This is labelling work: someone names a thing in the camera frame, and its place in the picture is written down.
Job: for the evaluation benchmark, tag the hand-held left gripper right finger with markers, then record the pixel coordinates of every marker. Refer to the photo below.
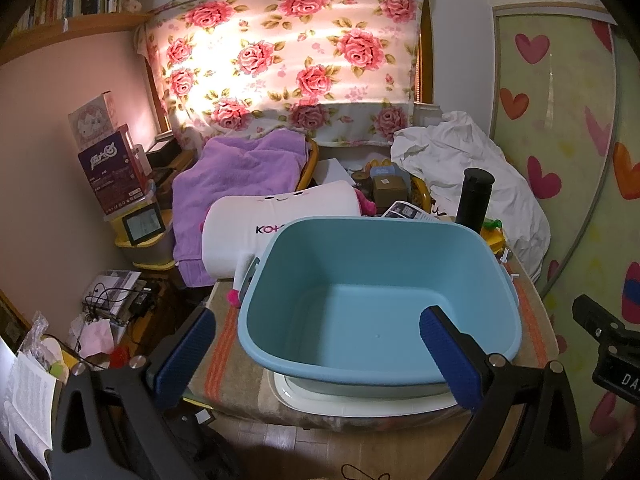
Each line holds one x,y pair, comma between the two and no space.
450,360

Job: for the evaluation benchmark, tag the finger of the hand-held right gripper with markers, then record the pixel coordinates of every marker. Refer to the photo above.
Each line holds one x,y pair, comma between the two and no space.
595,317

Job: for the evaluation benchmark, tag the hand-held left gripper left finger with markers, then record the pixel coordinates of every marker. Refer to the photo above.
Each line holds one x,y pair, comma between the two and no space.
185,355

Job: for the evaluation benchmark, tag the small white plastic clip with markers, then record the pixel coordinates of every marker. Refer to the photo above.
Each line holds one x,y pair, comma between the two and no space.
504,257
511,277

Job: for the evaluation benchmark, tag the light blue plastic basin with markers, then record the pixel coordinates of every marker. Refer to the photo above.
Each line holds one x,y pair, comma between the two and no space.
360,310

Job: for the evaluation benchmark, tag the yellow carrot toy box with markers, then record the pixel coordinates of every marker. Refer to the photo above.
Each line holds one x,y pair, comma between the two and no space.
494,240

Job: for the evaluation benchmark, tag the black thermos bottle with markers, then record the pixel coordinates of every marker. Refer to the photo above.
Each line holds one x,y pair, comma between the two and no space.
474,200

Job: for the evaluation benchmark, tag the small white container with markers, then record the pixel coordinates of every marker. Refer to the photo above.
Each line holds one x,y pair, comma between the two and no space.
141,160

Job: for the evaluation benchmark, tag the striped beige table mat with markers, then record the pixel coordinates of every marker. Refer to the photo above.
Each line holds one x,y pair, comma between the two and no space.
225,360

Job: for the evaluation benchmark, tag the pink crumpled cloth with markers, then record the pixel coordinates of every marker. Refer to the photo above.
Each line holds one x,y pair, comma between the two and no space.
97,340

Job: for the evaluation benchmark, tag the yellow storage bin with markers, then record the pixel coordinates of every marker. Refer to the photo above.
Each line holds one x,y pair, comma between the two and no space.
150,255

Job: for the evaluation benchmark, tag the white round tray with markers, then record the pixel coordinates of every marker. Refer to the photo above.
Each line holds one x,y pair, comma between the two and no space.
350,402

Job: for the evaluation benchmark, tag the black framed screen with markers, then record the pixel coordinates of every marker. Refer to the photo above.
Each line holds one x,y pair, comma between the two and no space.
142,222

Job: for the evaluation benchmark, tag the open printed booklet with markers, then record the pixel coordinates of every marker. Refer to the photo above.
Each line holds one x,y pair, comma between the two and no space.
407,211

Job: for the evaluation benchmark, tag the white rolled pillow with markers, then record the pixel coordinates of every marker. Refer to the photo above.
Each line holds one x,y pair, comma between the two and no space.
240,210

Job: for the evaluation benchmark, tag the open paperback book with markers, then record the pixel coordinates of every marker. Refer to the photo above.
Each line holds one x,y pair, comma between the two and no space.
30,400

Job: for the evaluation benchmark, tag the pink plush fabric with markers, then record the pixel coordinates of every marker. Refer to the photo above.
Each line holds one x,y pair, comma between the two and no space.
365,202

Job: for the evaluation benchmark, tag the brown cardboard box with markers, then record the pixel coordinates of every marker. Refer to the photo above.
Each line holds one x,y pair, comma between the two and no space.
390,191

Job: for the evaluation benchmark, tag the heart-patterned sliding door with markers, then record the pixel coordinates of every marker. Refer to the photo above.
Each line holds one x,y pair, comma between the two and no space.
565,135

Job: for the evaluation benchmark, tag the purple printed box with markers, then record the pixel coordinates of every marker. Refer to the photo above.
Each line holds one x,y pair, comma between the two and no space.
110,175

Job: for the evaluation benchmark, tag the purple towel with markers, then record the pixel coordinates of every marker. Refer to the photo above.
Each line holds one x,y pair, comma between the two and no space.
235,165

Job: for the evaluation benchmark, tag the glass jar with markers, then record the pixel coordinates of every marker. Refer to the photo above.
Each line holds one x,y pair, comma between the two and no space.
361,180

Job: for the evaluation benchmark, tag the black box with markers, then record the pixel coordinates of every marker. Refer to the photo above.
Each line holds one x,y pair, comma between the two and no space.
162,152

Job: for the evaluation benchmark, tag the white crumpled sheet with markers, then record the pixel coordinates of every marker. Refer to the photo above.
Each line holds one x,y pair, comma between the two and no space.
450,150

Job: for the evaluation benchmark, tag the white cardboard box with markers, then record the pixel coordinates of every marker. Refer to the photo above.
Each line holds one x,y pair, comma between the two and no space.
332,172

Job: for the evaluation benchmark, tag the white cartoon box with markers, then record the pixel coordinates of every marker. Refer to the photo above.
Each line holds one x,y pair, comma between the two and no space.
92,120

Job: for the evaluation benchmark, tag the rose print blanket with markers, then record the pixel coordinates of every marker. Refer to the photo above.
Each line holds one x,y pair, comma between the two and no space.
300,60

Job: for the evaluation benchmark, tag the small white figurine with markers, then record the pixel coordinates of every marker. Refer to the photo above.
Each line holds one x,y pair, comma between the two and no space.
132,4

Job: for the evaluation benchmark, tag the row of books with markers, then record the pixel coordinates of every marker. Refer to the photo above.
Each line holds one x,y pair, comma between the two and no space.
75,0

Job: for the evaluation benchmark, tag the rattan chair frame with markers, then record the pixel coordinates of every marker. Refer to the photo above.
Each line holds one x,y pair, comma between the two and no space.
309,165

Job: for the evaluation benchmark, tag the wooden wall shelf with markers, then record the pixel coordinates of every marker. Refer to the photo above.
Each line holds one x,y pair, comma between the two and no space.
65,30

